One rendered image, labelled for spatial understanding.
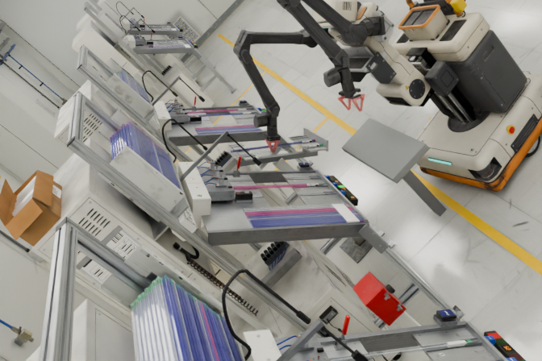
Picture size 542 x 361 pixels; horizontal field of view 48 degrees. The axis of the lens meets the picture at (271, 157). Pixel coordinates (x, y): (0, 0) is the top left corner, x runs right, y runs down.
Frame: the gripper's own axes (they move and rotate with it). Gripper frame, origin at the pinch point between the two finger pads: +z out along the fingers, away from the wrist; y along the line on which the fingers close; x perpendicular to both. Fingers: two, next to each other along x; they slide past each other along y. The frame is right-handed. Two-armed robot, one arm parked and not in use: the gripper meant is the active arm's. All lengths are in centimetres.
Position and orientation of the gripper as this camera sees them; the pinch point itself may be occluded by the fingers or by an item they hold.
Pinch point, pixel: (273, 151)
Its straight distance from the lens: 332.1
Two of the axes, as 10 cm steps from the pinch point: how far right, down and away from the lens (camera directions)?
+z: 0.3, 9.6, 2.8
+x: 9.5, -1.2, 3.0
